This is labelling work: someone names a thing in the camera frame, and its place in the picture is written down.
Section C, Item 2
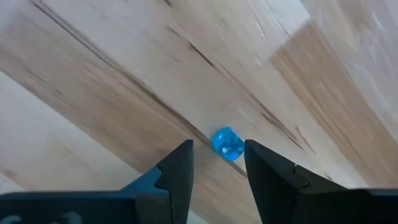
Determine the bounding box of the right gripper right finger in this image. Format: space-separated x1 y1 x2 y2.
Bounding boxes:
244 139 348 224

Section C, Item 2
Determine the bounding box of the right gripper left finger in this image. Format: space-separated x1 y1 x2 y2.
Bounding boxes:
120 139 195 224

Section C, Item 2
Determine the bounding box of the small teal transparent die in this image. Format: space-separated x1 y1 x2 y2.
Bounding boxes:
211 126 246 162

